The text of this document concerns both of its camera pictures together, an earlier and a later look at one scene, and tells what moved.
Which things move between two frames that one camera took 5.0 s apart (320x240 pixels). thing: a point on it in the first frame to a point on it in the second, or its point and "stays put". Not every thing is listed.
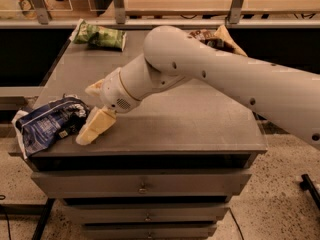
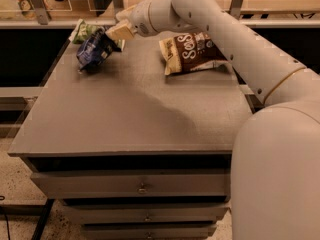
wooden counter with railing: x=161 y=5 stays put
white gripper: x=114 y=91 to x=140 y=18
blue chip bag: x=39 y=126 to x=94 y=50
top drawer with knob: x=138 y=185 stays put
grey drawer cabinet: x=165 y=169 stays put
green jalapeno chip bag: x=98 y=37 stays put
